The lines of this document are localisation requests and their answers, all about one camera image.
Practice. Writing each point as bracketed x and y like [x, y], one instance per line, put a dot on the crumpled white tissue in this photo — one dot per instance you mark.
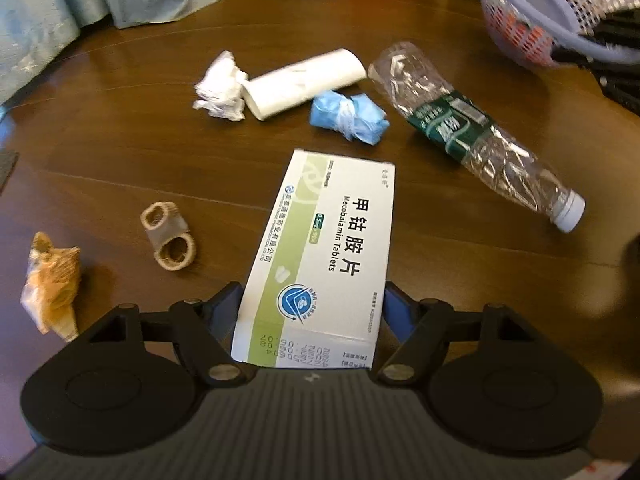
[220, 90]

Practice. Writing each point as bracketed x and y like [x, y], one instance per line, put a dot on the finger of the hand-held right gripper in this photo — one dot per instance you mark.
[617, 82]
[620, 22]

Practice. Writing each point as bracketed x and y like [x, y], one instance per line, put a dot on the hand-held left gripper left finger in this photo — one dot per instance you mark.
[227, 302]

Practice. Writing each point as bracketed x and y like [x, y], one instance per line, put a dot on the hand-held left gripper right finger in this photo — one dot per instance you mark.
[396, 312]

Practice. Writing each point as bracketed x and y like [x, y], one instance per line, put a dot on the grey door mat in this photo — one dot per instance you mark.
[6, 170]

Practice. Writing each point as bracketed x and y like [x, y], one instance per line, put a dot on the crushed clear plastic bottle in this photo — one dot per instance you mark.
[450, 120]

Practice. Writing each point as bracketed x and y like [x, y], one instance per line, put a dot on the lavender plastic mesh basket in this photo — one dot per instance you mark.
[565, 35]

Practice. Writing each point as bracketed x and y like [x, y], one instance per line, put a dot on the white green medicine box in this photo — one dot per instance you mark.
[330, 240]

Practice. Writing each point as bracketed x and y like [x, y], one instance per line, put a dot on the red plastic bag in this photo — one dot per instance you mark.
[520, 32]

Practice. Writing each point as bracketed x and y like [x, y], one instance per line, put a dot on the orange wrapper in clear plastic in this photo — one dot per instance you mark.
[50, 285]

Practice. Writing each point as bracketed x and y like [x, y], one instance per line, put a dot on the grey-blue star curtain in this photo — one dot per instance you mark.
[40, 10]

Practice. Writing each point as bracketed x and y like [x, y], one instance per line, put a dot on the white paper tube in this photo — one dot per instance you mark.
[300, 82]

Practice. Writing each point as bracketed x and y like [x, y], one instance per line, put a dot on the rolled blue face mask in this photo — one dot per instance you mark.
[350, 117]

